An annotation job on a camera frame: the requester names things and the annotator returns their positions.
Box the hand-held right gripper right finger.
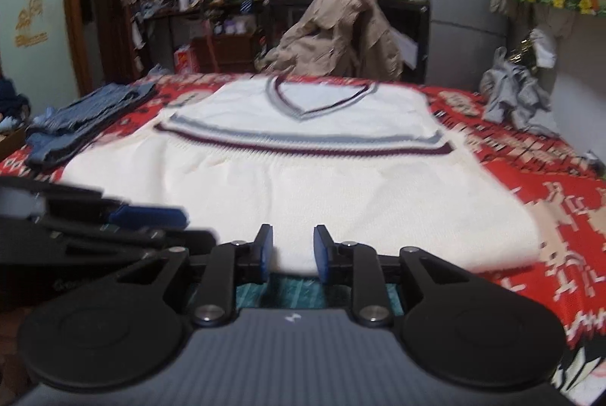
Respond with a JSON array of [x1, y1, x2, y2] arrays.
[[312, 223, 469, 326]]

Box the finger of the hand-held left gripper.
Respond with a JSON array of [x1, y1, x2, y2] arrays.
[[42, 223, 219, 265], [40, 197, 189, 231]]

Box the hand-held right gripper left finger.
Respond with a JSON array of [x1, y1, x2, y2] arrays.
[[116, 223, 275, 326]]

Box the white knit V-neck sweater vest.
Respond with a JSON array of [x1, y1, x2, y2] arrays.
[[59, 75, 543, 279]]

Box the dark blue clothes pile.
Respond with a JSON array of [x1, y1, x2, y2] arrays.
[[0, 77, 29, 123]]

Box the green cutting mat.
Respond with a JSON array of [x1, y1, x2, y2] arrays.
[[234, 273, 403, 312]]

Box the folded blue jeans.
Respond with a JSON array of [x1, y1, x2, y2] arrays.
[[23, 83, 159, 172]]

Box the cardboard box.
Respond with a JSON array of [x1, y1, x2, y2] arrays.
[[0, 126, 27, 161]]

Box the red and white carton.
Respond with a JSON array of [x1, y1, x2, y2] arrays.
[[174, 46, 197, 74]]

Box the brown wooden drawer cabinet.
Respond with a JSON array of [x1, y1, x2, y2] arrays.
[[189, 34, 259, 73]]

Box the beige jacket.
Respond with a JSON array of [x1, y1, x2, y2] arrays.
[[262, 0, 403, 82]]

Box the red patterned blanket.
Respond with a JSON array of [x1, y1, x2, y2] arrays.
[[0, 72, 606, 406]]

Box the crumpled grey garment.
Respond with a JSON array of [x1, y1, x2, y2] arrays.
[[480, 48, 562, 137]]

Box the grey refrigerator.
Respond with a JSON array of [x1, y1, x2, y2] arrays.
[[414, 0, 509, 92]]

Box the wooden door frame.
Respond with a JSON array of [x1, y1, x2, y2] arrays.
[[61, 0, 131, 97]]

